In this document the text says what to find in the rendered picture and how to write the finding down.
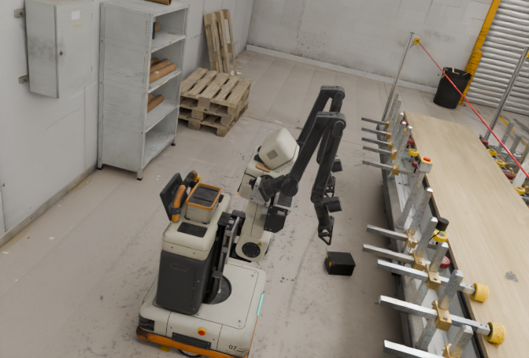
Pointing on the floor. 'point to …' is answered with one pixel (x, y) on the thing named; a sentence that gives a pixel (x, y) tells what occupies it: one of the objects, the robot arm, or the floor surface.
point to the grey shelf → (148, 46)
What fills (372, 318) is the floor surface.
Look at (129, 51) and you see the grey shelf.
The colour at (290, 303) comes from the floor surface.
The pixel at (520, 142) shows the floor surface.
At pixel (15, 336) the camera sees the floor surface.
